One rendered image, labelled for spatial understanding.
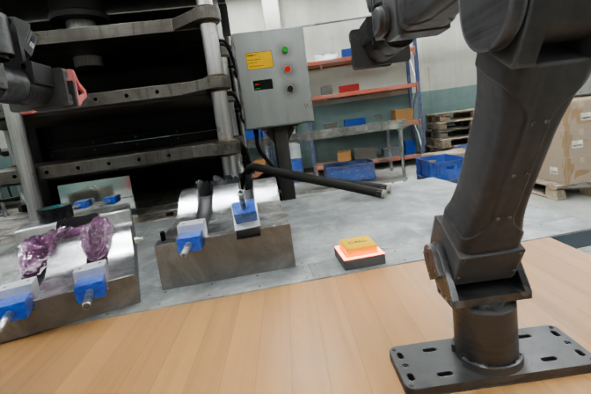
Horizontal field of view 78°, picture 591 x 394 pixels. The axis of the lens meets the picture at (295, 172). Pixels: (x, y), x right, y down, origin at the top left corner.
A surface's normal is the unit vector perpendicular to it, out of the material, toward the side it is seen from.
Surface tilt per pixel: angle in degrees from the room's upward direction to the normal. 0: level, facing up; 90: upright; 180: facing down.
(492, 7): 90
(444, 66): 90
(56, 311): 90
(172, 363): 0
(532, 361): 0
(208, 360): 0
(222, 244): 90
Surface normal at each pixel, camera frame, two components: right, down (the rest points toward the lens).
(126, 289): 0.41, 0.07
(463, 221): -0.98, -0.01
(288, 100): 0.13, 0.12
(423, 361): -0.13, -0.98
